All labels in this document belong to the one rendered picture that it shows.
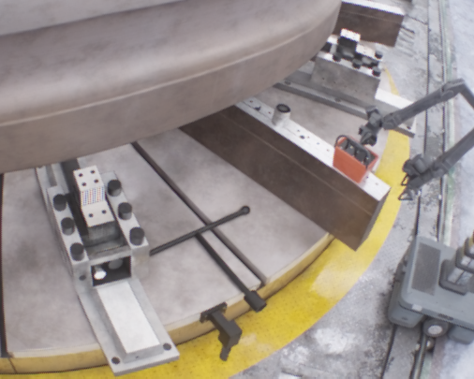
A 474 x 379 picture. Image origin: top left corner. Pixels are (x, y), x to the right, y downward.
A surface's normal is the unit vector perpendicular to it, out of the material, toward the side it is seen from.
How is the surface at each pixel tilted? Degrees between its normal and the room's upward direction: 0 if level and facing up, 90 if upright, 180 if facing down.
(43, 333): 0
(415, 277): 0
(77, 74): 62
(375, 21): 90
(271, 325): 0
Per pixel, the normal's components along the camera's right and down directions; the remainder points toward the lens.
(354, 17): 0.10, 0.72
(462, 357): 0.17, -0.70
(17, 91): 0.40, 0.29
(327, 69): -0.28, 0.64
